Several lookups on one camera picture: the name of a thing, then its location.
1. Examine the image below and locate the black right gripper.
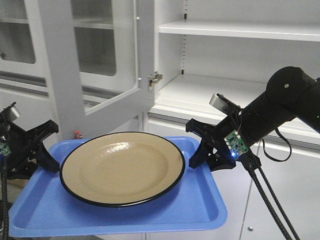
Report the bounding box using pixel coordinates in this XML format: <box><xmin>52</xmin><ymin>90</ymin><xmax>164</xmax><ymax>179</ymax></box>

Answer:
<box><xmin>185</xmin><ymin>111</ymin><xmax>250</xmax><ymax>172</ymax></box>

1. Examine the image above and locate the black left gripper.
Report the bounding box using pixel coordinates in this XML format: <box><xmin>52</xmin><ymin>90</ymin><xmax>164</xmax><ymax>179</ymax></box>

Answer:
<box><xmin>0</xmin><ymin>117</ymin><xmax>60</xmax><ymax>180</ymax></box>

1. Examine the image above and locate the blue plastic tray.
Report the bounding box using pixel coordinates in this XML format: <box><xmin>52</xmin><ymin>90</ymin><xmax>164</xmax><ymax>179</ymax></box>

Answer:
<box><xmin>8</xmin><ymin>136</ymin><xmax>228</xmax><ymax>238</ymax></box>

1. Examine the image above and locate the beige plate with black rim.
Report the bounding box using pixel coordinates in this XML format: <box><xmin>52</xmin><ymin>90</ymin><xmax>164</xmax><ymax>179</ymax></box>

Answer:
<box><xmin>59</xmin><ymin>132</ymin><xmax>186</xmax><ymax>208</ymax></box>

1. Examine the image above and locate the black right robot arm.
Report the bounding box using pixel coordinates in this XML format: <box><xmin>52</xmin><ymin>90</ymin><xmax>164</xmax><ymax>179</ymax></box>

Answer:
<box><xmin>185</xmin><ymin>66</ymin><xmax>320</xmax><ymax>171</ymax></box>

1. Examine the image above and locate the white cabinet glass door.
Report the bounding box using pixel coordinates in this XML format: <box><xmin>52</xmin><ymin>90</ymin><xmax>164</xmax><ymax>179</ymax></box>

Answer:
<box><xmin>25</xmin><ymin>0</ymin><xmax>155</xmax><ymax>140</ymax></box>

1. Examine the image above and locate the white cabinet shelf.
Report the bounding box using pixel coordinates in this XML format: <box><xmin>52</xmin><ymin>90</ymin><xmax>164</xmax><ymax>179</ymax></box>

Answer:
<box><xmin>158</xmin><ymin>19</ymin><xmax>320</xmax><ymax>42</ymax></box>

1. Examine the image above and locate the green circuit board right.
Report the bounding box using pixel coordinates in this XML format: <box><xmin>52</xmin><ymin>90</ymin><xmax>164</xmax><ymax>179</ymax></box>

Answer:
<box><xmin>224</xmin><ymin>130</ymin><xmax>249</xmax><ymax>160</ymax></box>

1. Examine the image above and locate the green circuit board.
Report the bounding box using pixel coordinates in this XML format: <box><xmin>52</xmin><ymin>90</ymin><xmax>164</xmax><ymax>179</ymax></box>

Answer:
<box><xmin>0</xmin><ymin>142</ymin><xmax>11</xmax><ymax>156</ymax></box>
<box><xmin>224</xmin><ymin>130</ymin><xmax>249</xmax><ymax>160</ymax></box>

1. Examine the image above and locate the green circuit board left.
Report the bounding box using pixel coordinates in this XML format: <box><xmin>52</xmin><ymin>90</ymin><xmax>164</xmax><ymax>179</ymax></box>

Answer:
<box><xmin>0</xmin><ymin>142</ymin><xmax>11</xmax><ymax>156</ymax></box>

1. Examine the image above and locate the red small bottle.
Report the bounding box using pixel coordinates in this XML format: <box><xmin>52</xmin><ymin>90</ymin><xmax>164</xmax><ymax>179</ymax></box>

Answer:
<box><xmin>74</xmin><ymin>130</ymin><xmax>83</xmax><ymax>140</ymax></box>

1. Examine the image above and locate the metal door hinge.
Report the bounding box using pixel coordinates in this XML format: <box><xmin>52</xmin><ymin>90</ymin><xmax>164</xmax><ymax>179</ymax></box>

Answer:
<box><xmin>147</xmin><ymin>71</ymin><xmax>164</xmax><ymax>91</ymax></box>

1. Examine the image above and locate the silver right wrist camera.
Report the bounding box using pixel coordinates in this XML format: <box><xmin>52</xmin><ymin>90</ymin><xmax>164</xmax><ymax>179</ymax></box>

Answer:
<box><xmin>209</xmin><ymin>93</ymin><xmax>242</xmax><ymax>115</ymax></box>

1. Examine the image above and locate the black braided cable left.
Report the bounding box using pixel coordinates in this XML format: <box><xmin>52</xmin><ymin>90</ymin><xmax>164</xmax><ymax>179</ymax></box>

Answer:
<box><xmin>0</xmin><ymin>154</ymin><xmax>10</xmax><ymax>238</ymax></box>

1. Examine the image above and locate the black braided cables right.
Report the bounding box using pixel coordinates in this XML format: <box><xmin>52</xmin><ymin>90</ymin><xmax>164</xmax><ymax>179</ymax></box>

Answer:
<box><xmin>237</xmin><ymin>127</ymin><xmax>301</xmax><ymax>240</ymax></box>

